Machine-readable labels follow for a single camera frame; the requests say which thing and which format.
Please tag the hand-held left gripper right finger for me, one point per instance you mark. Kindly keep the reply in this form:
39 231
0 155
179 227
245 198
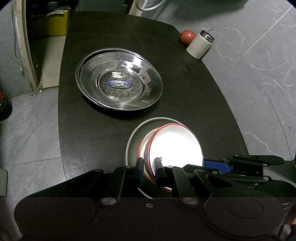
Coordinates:
158 171

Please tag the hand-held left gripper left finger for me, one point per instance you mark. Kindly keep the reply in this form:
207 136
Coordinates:
139 169

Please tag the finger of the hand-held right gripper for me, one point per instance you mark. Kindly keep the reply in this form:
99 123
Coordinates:
215 165
242 176

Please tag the stainless steel bowl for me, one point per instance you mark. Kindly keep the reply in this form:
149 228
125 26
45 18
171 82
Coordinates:
133 148

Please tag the large white ceramic bowl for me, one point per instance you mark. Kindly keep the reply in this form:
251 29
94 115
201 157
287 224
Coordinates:
145 141

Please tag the small white ceramic bowl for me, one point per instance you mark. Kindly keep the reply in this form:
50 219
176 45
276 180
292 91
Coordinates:
175 148

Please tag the stainless steel plate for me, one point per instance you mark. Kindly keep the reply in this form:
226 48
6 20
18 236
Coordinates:
77 71
120 69

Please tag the white flask with steel rim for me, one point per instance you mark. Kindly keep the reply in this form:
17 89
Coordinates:
197 46

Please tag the red ball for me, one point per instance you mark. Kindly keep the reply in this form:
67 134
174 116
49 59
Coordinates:
186 37

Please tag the red and black object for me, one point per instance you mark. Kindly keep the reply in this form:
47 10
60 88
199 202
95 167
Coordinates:
4 107

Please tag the cream wooden board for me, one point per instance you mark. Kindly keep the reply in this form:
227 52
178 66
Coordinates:
133 8

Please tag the yellow box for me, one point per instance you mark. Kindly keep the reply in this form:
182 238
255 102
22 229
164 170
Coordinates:
55 25

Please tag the cream door frame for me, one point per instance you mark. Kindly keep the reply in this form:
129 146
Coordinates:
25 46

